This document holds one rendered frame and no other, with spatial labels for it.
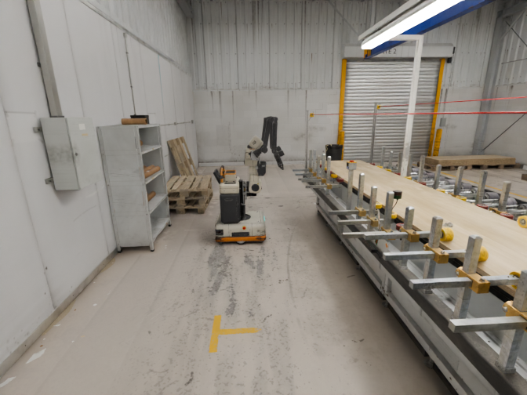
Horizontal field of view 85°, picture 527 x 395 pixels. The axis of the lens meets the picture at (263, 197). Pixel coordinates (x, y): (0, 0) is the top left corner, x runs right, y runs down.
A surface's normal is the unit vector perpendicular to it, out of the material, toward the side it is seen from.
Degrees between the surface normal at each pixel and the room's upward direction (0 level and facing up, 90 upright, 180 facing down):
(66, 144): 90
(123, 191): 90
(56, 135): 90
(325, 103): 90
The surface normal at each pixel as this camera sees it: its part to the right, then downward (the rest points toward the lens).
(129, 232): 0.06, 0.28
